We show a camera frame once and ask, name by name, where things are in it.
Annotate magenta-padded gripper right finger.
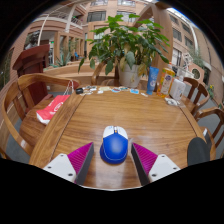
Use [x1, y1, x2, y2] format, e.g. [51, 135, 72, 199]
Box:
[130, 142, 182, 187]

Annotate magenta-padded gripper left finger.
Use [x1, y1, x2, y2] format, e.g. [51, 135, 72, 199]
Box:
[43, 142, 95, 186]

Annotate blue and white computer mouse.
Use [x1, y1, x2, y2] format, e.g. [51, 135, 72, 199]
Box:
[99, 125, 129, 165]

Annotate black round mouse pad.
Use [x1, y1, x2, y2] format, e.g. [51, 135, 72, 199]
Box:
[186, 136, 212, 167]

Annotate red and white bag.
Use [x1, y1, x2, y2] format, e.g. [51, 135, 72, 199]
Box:
[35, 79, 75, 126]

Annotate small white packet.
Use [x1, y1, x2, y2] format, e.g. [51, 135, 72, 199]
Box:
[164, 97, 181, 107]

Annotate white pump bottle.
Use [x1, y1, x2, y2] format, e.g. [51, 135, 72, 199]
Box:
[169, 74, 187, 102]

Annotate yellow liquid bottle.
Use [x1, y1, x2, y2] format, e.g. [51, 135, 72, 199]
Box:
[157, 62, 176, 99]

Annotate blue tube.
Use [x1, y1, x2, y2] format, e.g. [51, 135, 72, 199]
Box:
[146, 65, 160, 96]

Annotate yellow flowering plant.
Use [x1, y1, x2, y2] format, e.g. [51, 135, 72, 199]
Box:
[207, 84, 216, 100]

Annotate white statue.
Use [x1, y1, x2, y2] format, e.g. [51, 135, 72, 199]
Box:
[182, 53, 195, 73]

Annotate dark red wooden lectern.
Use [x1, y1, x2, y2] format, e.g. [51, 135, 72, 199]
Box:
[12, 44, 51, 108]

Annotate green potted plant, white pot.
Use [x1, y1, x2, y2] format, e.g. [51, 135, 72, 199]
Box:
[78, 13, 171, 89]

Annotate wooden pillar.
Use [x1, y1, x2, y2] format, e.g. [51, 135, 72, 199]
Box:
[134, 3, 174, 78]

